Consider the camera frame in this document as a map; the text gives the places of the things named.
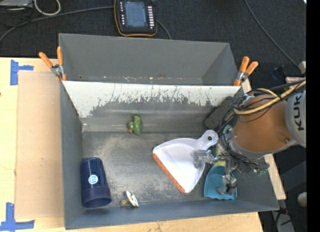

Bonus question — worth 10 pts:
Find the brown cardboard board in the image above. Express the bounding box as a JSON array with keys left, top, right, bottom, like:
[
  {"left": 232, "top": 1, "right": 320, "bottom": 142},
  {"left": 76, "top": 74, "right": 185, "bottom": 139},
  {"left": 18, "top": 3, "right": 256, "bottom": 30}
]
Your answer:
[{"left": 14, "top": 71, "right": 66, "bottom": 221}]

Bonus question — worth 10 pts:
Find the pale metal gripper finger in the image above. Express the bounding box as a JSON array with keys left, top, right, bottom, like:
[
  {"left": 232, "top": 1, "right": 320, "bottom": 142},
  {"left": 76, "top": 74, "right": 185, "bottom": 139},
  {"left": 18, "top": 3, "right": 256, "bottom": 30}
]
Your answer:
[
  {"left": 192, "top": 149, "right": 216, "bottom": 168},
  {"left": 215, "top": 170, "right": 238, "bottom": 195}
]

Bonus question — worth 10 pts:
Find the grey metal bin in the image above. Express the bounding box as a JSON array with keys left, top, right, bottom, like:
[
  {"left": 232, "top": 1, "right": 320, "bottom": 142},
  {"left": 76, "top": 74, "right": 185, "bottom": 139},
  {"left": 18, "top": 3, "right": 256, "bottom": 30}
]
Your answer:
[{"left": 57, "top": 33, "right": 280, "bottom": 230}]

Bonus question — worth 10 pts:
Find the teal plastic scoop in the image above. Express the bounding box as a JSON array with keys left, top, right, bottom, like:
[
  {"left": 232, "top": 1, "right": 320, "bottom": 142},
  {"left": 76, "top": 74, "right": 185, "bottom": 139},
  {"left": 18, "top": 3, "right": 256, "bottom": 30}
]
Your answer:
[{"left": 203, "top": 148, "right": 238, "bottom": 200}]

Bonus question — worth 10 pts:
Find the white dustpan with orange edge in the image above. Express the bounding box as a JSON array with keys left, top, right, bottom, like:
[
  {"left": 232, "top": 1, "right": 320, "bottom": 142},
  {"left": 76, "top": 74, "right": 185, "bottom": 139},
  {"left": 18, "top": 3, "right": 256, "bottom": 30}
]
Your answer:
[{"left": 151, "top": 129, "right": 220, "bottom": 194}]

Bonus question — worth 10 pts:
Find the dark blue plastic cup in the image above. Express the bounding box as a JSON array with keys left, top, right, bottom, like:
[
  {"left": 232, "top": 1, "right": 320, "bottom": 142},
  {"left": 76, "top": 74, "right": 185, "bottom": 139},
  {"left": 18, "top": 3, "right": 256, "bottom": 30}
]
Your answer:
[{"left": 79, "top": 157, "right": 113, "bottom": 209}]

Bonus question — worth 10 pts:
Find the clear and white pacifier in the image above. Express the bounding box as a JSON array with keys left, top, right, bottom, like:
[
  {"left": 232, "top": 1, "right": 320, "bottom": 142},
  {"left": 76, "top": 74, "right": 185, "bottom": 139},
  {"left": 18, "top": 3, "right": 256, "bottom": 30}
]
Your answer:
[{"left": 119, "top": 190, "right": 140, "bottom": 208}]

